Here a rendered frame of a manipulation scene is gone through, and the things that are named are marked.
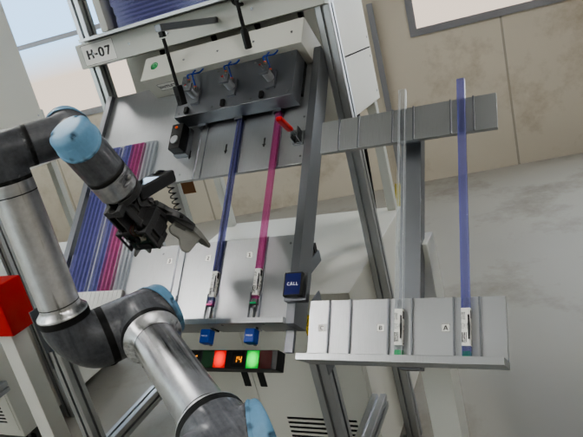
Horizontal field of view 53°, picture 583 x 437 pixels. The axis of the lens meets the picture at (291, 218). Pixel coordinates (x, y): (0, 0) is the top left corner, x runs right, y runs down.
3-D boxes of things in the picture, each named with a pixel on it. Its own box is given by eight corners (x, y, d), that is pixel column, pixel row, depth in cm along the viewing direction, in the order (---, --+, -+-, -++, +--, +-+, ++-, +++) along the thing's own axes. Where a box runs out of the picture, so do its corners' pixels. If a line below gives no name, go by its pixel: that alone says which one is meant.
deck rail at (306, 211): (305, 331, 121) (293, 322, 116) (298, 331, 122) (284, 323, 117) (330, 61, 151) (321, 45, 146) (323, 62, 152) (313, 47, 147)
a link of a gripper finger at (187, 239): (202, 266, 113) (159, 245, 111) (211, 242, 117) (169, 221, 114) (208, 259, 111) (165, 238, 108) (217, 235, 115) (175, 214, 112)
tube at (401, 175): (403, 358, 96) (402, 357, 95) (395, 357, 96) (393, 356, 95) (407, 91, 112) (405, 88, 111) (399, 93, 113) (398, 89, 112)
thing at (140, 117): (311, 172, 138) (303, 161, 134) (101, 202, 166) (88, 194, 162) (323, 61, 151) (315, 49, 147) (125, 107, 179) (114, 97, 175)
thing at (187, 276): (292, 322, 121) (285, 318, 118) (60, 327, 149) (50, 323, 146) (301, 238, 128) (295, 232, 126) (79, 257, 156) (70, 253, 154)
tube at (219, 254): (214, 307, 128) (212, 305, 127) (209, 307, 128) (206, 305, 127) (245, 115, 149) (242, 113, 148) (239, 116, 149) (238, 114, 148)
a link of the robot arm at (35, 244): (54, 375, 117) (-44, 139, 102) (107, 350, 121) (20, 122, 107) (62, 399, 107) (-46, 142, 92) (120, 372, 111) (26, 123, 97)
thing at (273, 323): (297, 331, 122) (282, 322, 116) (67, 335, 150) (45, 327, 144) (298, 325, 123) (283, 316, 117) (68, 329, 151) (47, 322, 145)
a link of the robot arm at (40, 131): (17, 114, 105) (29, 134, 97) (79, 97, 109) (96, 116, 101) (31, 152, 109) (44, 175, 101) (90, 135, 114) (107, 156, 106)
